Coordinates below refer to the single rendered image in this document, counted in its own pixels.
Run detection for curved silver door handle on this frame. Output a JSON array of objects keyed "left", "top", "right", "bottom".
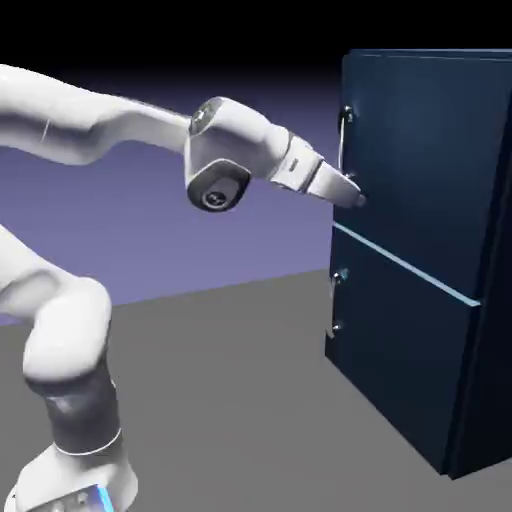
[
  {"left": 336, "top": 105, "right": 358, "bottom": 182},
  {"left": 326, "top": 268, "right": 350, "bottom": 341}
]

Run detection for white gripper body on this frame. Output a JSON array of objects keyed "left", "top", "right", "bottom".
[{"left": 309, "top": 159, "right": 362, "bottom": 210}]

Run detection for dark blue cabinet door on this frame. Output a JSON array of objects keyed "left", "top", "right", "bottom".
[
  {"left": 324, "top": 227, "right": 481, "bottom": 476},
  {"left": 332, "top": 49, "right": 512, "bottom": 301}
]

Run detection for dark blue cabinet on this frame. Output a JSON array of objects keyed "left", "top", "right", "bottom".
[{"left": 323, "top": 48, "right": 512, "bottom": 481}]

